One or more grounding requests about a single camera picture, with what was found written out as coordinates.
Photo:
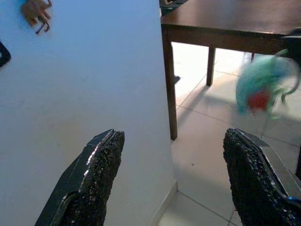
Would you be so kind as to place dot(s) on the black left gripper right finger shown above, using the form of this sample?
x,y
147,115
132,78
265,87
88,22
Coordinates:
x,y
254,183

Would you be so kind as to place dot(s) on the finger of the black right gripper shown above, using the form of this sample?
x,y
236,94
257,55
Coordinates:
x,y
293,44

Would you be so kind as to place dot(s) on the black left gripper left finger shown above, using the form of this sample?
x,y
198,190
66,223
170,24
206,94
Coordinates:
x,y
94,179

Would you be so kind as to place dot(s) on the dark brown wooden table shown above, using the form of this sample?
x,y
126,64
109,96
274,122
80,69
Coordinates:
x,y
225,26

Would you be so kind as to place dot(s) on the dark item on table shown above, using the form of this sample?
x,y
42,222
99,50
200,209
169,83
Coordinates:
x,y
170,5

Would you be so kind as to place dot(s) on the black wall-mounted device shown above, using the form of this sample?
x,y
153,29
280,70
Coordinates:
x,y
3,55

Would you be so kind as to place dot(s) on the brown animal-shaped wall hook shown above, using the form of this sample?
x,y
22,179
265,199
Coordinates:
x,y
37,14

